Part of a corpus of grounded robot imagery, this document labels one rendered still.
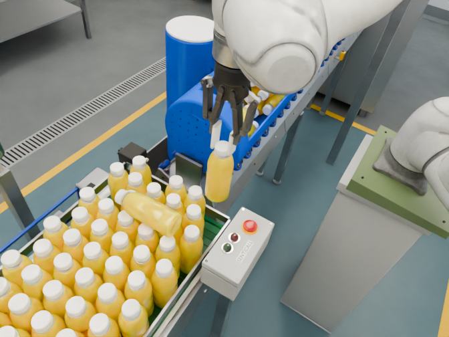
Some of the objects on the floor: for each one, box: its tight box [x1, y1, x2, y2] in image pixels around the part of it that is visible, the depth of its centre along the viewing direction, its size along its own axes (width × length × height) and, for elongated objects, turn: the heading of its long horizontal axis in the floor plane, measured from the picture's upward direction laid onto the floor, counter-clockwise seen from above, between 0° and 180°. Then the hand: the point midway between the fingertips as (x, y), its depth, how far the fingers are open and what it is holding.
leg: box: [319, 48, 351, 116], centre depth 291 cm, size 6×6×63 cm
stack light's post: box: [0, 164, 35, 231], centre depth 135 cm, size 4×4×110 cm
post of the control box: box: [210, 293, 233, 337], centre depth 131 cm, size 4×4×100 cm
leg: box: [273, 111, 304, 185], centre depth 230 cm, size 6×6×63 cm
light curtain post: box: [326, 0, 411, 165], centre depth 211 cm, size 6×6×170 cm
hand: (224, 138), depth 81 cm, fingers closed on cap, 4 cm apart
